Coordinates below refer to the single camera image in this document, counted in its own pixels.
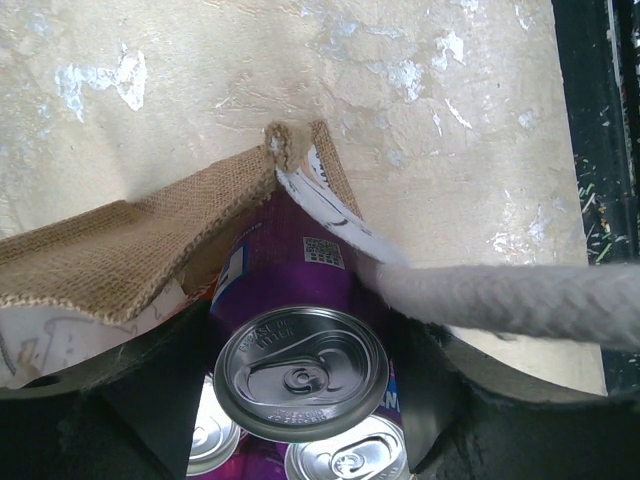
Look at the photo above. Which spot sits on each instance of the purple soda can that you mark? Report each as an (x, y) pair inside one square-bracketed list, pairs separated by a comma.
[(302, 359), (373, 449)]

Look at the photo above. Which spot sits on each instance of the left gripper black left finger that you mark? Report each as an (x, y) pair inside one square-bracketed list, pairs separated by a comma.
[(125, 414)]

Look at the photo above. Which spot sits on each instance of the red soda can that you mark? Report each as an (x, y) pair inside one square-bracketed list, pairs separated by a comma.
[(215, 437)]

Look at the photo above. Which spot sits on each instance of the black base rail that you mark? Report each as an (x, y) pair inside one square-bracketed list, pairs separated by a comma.
[(598, 45)]

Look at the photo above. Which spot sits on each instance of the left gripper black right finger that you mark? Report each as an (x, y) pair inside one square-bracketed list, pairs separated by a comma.
[(468, 416)]

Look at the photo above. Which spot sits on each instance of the canvas bag with rope handles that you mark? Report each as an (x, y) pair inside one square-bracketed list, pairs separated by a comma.
[(112, 262)]

